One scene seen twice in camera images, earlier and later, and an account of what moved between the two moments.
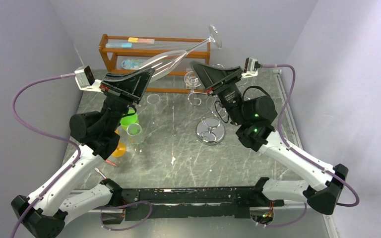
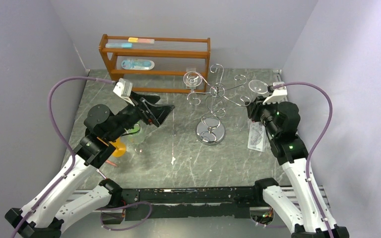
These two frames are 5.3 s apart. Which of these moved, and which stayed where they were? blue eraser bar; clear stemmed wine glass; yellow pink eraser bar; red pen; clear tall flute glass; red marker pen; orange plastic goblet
Moved: clear tall flute glass
Stayed: clear stemmed wine glass; red marker pen; yellow pink eraser bar; orange plastic goblet; blue eraser bar; red pen
